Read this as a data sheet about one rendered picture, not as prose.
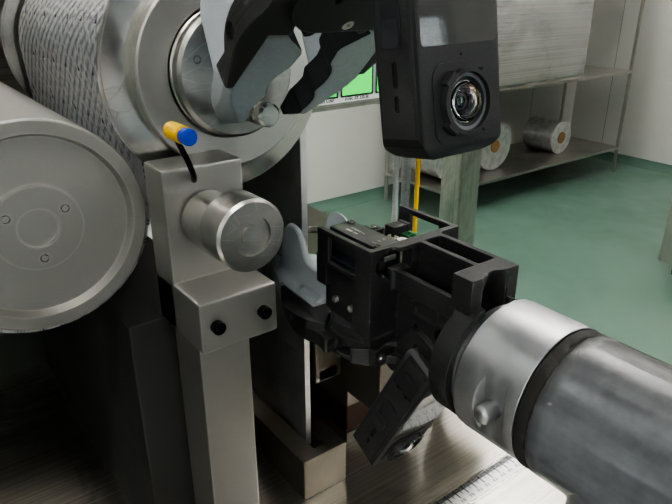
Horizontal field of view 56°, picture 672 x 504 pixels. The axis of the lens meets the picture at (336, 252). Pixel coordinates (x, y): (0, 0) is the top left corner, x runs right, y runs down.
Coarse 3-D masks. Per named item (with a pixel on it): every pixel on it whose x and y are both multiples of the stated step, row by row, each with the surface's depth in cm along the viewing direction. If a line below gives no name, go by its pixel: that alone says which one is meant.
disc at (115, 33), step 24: (120, 0) 34; (144, 0) 34; (120, 24) 34; (120, 48) 34; (120, 72) 35; (120, 96) 35; (120, 120) 36; (144, 120) 36; (144, 144) 37; (288, 144) 43; (264, 168) 42
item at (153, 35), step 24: (168, 0) 34; (192, 0) 35; (144, 24) 34; (168, 24) 34; (144, 48) 34; (168, 48) 35; (144, 72) 35; (144, 96) 35; (168, 96) 36; (168, 120) 36; (288, 120) 41; (168, 144) 37; (216, 144) 39; (240, 144) 40; (264, 144) 41
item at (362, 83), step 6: (366, 72) 85; (360, 78) 85; (366, 78) 85; (348, 84) 84; (354, 84) 84; (360, 84) 85; (366, 84) 86; (342, 90) 83; (348, 90) 84; (354, 90) 85; (360, 90) 85; (366, 90) 86
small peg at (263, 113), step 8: (256, 104) 36; (264, 104) 35; (272, 104) 36; (256, 112) 36; (264, 112) 35; (272, 112) 36; (248, 120) 37; (256, 120) 36; (264, 120) 36; (272, 120) 36
